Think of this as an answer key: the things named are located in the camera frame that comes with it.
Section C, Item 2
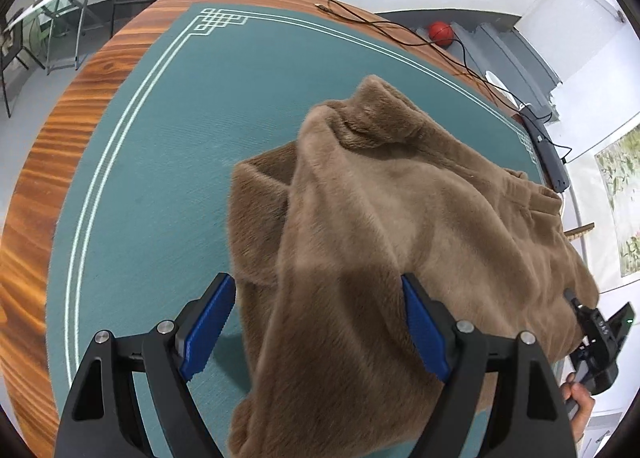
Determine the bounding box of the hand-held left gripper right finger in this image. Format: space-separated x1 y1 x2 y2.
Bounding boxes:
401 272 576 458

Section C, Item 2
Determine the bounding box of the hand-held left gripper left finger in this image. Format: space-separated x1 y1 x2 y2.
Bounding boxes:
54 272 237 458

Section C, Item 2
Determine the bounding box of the brown fleece sweater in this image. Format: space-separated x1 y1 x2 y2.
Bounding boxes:
227 74 601 458

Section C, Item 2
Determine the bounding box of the person's right hand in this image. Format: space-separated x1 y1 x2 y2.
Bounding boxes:
560 379 596 444

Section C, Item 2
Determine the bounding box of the grey power strip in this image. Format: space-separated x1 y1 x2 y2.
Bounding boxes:
519 111 572 195

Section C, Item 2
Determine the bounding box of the green table mat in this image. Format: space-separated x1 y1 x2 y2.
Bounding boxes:
45 2 561 458

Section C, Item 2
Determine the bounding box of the red ball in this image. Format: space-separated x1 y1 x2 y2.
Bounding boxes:
427 20 454 47

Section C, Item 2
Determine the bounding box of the black metal chair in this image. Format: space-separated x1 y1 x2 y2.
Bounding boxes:
0 11 32 120

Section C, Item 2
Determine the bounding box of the glass table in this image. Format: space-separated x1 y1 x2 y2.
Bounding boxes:
0 0 123 76

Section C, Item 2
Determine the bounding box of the wall scroll painting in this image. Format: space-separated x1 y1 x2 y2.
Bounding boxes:
594 122 640 280

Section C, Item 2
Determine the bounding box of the black cable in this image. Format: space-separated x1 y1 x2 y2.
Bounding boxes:
314 0 572 161

